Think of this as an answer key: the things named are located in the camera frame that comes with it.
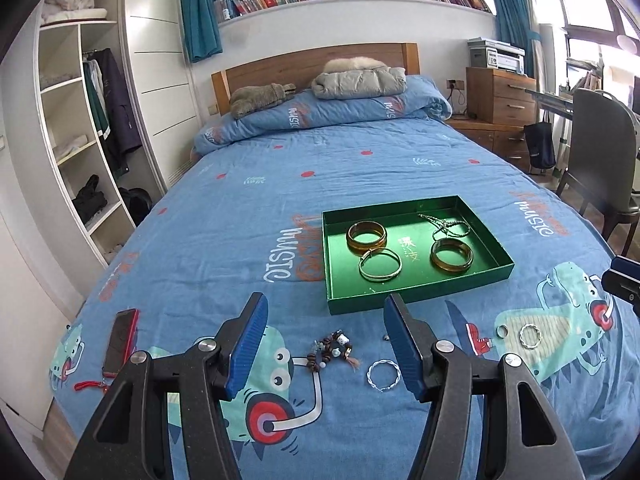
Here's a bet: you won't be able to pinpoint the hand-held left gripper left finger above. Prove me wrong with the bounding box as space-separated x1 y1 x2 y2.
65 291 271 480

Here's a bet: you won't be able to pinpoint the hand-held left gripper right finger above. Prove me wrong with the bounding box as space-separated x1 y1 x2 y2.
382 292 586 480

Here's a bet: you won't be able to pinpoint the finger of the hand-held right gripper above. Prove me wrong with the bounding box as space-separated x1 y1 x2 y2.
612 255 640 281
602 270 640 312

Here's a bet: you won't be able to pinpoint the twisted silver bangle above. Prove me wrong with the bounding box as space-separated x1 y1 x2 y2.
367 358 402 392

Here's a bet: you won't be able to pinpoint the brown beaded bracelet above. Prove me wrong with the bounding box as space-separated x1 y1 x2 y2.
300 330 363 373

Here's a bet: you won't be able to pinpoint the green jewelry tray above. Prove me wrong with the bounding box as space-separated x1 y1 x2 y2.
321 195 516 316

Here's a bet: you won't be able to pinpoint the plain silver bangle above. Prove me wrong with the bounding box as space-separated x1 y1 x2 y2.
358 247 403 282

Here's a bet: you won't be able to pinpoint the grey chair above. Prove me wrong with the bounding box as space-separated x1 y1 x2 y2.
555 88 640 256

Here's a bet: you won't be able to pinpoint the wide amber bangle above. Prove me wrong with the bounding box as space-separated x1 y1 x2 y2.
346 220 388 255

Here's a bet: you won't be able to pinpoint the red phone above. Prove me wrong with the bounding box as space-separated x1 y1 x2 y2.
101 308 141 378

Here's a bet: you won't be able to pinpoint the blue printed bed cover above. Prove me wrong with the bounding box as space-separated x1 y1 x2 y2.
47 120 640 480

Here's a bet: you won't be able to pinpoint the dark tote bag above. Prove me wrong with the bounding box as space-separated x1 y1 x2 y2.
523 110 557 171

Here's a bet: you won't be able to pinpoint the black bag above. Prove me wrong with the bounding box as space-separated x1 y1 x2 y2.
117 187 153 226

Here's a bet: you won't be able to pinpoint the wooden nightstand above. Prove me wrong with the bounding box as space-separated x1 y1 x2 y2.
445 115 533 173

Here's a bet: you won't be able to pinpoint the wooden dresser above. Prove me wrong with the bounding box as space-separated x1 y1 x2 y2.
465 66 538 126

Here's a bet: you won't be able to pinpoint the black folded clothes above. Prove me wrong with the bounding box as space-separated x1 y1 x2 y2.
71 175 108 226

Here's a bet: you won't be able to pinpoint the folded blue duvet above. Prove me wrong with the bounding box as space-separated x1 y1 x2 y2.
192 75 453 156

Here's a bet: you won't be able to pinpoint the white printer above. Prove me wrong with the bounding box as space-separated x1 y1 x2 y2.
467 37 527 77

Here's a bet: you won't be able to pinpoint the grey plush throw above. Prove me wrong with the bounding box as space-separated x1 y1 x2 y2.
229 83 298 120

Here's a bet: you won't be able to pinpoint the bay window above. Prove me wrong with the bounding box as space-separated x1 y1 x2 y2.
530 0 640 91

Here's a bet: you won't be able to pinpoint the white folded clothes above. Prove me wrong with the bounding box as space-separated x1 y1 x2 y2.
52 135 88 161

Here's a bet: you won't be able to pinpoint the dark hanging jacket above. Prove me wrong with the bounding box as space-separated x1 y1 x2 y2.
92 47 143 176

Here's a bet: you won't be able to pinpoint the grey puffer jacket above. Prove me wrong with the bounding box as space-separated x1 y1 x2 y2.
311 66 407 100

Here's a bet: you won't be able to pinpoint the wooden headboard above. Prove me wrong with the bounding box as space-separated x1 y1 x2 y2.
211 42 420 116

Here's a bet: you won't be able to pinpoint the green and white garment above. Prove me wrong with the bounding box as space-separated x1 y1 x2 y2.
82 60 111 138

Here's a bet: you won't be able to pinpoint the white wardrobe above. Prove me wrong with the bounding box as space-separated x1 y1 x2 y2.
10 0 198 266

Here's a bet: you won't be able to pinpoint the teal curtain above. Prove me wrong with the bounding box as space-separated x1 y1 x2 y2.
178 0 223 63
482 0 543 81

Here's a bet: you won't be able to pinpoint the beige fur cushion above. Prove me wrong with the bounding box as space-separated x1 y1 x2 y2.
322 56 388 75

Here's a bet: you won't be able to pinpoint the grey folded clothes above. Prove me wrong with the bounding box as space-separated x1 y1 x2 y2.
40 67 81 88

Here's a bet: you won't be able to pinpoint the silver chain necklace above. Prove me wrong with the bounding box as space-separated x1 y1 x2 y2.
417 212 472 241

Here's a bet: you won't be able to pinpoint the red phone strap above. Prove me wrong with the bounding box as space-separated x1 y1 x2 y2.
74 377 113 393

